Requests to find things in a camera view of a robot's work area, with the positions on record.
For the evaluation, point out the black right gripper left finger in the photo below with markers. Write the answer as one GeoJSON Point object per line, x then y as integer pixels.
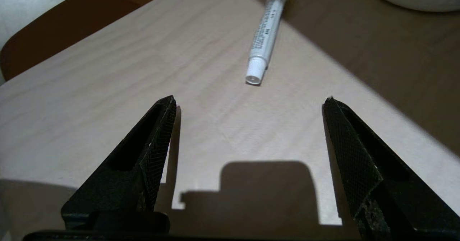
{"type": "Point", "coordinates": [125, 183]}

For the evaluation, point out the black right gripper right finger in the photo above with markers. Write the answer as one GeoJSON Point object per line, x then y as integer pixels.
{"type": "Point", "coordinates": [395, 205]}

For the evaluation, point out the beige wooden desk with hutch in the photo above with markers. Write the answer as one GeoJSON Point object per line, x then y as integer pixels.
{"type": "Point", "coordinates": [215, 126]}

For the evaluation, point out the pink-brown upholstered chair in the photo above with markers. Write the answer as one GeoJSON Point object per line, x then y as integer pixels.
{"type": "Point", "coordinates": [64, 32]}

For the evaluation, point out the small white toothpaste tube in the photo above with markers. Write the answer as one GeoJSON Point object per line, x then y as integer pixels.
{"type": "Point", "coordinates": [266, 36]}

